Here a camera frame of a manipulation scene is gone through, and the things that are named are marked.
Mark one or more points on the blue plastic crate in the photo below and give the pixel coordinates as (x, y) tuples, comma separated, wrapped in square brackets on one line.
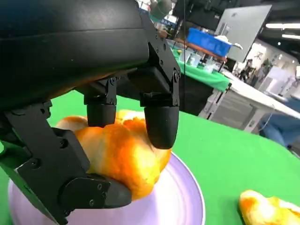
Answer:
[(206, 43)]

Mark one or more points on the ceiling light strip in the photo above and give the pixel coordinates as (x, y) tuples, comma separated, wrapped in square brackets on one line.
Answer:
[(283, 25), (291, 36)]

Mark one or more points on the orange and white bread roll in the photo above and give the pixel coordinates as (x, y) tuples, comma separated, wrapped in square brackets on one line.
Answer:
[(264, 208), (122, 150)]

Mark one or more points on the green background table cloth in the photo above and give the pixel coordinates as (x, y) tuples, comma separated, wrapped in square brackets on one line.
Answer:
[(204, 76)]

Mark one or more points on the white background desk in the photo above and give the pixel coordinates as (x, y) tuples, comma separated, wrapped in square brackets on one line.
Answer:
[(246, 87)]

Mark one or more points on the black backdrop cloth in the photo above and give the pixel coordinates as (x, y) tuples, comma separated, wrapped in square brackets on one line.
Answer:
[(197, 98)]

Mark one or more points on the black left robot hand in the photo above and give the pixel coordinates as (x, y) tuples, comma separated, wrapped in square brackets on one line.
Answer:
[(70, 47)]

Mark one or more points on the blue chair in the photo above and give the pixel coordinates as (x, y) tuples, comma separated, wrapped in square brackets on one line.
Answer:
[(283, 126)]

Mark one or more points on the grey board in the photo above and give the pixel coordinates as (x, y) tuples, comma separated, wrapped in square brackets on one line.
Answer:
[(246, 25)]

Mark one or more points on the lilac plate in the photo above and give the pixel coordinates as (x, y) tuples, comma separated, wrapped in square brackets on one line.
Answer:
[(164, 199)]

